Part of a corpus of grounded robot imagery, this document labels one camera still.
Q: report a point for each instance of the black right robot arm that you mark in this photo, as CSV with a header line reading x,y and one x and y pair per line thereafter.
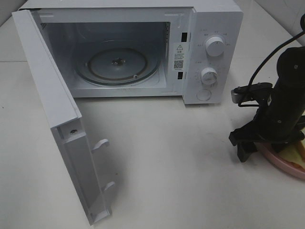
x,y
290,70

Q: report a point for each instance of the white bread sandwich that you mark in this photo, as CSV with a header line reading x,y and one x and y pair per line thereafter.
x,y
303,143

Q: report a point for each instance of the white microwave oven body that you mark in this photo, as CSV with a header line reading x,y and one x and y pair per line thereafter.
x,y
159,23

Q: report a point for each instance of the pink round plate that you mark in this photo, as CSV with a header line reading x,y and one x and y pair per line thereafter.
x,y
271,153

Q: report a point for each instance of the round white door button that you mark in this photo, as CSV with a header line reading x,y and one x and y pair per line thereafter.
x,y
204,95

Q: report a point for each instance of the upper white power knob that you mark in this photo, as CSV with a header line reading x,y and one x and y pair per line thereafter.
x,y
214,46

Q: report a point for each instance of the lower white timer knob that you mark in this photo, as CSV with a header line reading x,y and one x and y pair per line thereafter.
x,y
208,76

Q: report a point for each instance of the white warning label sticker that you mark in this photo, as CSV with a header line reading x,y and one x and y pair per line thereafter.
x,y
178,56

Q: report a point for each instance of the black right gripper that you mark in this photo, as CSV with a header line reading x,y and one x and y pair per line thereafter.
x,y
279,121

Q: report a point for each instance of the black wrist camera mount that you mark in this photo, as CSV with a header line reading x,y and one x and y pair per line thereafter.
x,y
258,92

